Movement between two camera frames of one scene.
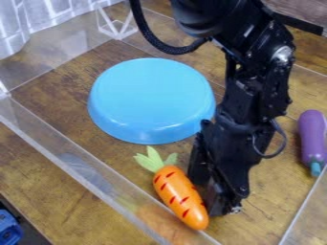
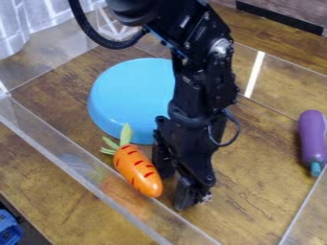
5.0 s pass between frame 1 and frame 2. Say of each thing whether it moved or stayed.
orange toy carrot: moved
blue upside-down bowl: stayed
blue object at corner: stayed
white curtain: stayed
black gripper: moved
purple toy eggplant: stayed
